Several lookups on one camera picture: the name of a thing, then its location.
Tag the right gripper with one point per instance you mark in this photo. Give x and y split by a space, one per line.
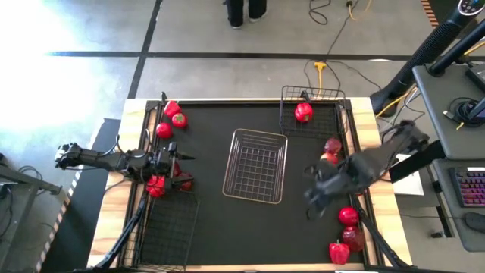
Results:
335 180

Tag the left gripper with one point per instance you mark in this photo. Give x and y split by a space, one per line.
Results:
163 168

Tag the red and yellow apple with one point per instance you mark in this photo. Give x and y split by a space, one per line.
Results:
329 158

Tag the mottled red apple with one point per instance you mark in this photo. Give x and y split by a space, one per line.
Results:
333 145

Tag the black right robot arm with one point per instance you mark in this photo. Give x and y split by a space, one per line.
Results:
379 159

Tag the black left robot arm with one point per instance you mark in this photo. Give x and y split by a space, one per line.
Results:
98 159

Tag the black table mat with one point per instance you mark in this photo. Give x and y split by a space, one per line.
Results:
246 235

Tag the white paper sheet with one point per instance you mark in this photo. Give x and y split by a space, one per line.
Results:
409 184

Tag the black desk beam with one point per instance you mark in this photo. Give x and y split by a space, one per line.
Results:
417 161

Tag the black floor mat striped edge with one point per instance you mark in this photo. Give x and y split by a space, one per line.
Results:
430 13
76 212

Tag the grey desk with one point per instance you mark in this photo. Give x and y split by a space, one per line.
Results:
458 227
435 121

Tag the grey metal stand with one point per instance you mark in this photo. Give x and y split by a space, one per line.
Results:
30 181

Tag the backlit keyboard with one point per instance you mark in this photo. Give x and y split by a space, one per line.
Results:
471 187

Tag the person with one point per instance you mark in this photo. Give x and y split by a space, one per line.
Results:
235 13

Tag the black computer mouse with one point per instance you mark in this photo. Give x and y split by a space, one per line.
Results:
476 222

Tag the black tower fan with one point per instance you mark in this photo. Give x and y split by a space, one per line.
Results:
428 49

